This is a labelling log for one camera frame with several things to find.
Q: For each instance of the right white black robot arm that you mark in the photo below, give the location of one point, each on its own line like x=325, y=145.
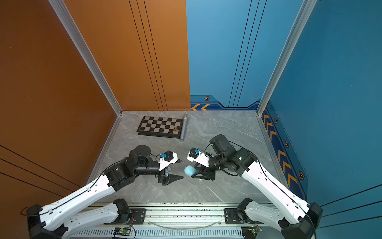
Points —
x=244, y=163

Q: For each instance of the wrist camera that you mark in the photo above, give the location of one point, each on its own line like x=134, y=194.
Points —
x=199, y=156
x=165, y=158

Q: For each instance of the aluminium front rail frame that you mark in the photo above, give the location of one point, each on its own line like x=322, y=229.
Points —
x=194, y=217

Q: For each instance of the right aluminium corner post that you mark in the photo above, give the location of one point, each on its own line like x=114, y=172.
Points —
x=291, y=41

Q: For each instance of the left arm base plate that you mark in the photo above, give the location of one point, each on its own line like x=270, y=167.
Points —
x=135, y=216

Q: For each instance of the left aluminium corner post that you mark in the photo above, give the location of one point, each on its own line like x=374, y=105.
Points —
x=74, y=33

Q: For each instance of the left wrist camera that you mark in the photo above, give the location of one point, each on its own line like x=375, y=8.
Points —
x=165, y=158

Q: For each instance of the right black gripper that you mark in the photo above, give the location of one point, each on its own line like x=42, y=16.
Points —
x=205, y=171

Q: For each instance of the black white chessboard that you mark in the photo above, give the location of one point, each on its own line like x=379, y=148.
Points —
x=160, y=127

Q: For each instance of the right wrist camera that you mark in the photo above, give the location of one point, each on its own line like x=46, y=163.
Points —
x=199, y=156

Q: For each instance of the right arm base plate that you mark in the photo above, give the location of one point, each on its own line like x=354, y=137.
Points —
x=233, y=216

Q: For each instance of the blue earbud case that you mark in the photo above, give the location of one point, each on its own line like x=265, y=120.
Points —
x=190, y=171

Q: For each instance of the right circuit board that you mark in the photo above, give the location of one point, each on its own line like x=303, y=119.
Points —
x=251, y=232

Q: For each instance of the left green circuit board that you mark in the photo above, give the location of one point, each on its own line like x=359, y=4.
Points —
x=122, y=232

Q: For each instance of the aluminium corner post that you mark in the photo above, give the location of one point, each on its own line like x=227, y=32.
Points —
x=291, y=41
x=74, y=33

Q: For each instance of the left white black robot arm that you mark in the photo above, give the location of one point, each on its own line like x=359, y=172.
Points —
x=65, y=217

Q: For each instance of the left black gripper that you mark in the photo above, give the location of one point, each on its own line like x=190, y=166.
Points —
x=169, y=179

